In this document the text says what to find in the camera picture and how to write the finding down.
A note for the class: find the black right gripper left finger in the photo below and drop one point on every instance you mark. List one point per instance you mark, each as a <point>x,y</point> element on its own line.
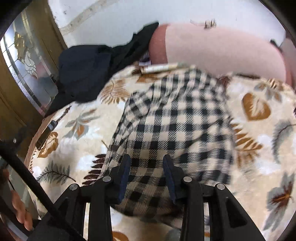
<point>101,195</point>

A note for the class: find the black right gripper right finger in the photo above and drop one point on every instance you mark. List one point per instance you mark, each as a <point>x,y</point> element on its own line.
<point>227,218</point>

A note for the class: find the black beige checked coat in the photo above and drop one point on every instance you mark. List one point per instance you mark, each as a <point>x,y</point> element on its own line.
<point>184,115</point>

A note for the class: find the person's bare hand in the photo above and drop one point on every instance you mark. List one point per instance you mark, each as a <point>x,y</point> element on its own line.
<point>19,210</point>

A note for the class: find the black handheld gripper pole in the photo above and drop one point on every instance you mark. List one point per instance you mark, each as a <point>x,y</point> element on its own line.
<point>12,159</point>

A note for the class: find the cream leaf-print fleece blanket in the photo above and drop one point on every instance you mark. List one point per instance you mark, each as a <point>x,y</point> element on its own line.
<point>71,146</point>

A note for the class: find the black garment pile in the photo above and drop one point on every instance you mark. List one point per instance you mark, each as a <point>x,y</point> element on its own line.
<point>84,70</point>

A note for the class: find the wooden door with stained glass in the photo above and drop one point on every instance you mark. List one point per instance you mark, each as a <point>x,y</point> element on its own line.
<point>31,44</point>

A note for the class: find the pink headboard cushion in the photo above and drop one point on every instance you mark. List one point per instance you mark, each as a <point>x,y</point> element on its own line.
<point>288,51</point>
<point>218,51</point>

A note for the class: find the small metal wall fixture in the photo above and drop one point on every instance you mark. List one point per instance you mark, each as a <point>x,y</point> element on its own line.
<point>210,24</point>

